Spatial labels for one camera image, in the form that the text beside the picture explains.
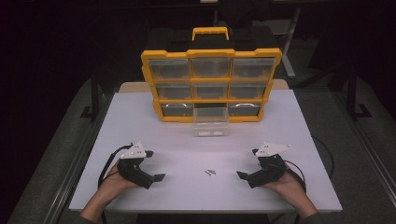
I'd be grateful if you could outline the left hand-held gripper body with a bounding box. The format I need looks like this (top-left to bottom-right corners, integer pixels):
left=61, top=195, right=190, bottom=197
left=116, top=140, right=155, bottom=190

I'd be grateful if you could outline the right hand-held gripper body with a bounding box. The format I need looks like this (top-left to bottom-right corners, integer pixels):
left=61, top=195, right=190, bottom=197
left=247, top=142, right=292, bottom=189

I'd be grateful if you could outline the clear plastic screw drawer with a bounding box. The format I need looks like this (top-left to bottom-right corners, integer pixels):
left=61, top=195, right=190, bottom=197
left=192, top=103, right=231, bottom=138

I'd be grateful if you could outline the person's left hand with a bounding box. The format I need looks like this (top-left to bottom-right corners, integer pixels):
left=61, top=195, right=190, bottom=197
left=98, top=161, right=138, bottom=201

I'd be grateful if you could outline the person's right hand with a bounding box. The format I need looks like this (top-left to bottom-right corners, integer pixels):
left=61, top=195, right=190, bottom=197
left=261, top=167, right=308, bottom=203

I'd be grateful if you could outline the black metal stand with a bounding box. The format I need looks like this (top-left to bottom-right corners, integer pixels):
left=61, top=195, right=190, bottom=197
left=79, top=69, right=101, bottom=121
left=346, top=63, right=374, bottom=121

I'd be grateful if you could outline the set of clear cabinet drawers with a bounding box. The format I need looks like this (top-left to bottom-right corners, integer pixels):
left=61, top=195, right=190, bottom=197
left=148, top=57, right=277, bottom=118

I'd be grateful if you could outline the grey metal table leg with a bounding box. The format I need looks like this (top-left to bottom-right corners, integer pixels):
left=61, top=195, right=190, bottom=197
left=281, top=7, right=302, bottom=79

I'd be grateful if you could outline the yellow black organizer cabinet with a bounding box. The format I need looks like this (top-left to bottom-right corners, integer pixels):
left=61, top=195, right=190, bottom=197
left=140, top=26, right=283, bottom=124

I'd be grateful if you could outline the left hand-held gripper cable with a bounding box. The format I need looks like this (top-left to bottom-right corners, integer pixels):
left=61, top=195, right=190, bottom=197
left=97, top=143, right=134, bottom=189

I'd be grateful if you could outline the hand-held gripper cable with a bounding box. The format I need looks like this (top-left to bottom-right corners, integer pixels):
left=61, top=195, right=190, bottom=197
left=97, top=143, right=134, bottom=189
left=283, top=159, right=308, bottom=192

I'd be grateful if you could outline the right hand-held gripper cable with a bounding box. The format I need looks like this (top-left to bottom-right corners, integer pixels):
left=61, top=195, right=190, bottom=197
left=283, top=159, right=308, bottom=192

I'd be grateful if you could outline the black cable loop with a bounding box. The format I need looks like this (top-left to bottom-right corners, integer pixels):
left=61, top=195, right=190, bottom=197
left=311, top=134, right=336, bottom=181

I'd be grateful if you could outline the aluminium floor rail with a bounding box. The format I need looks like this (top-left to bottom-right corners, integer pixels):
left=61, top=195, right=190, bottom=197
left=332, top=90, right=396, bottom=200
left=43, top=91, right=115, bottom=224

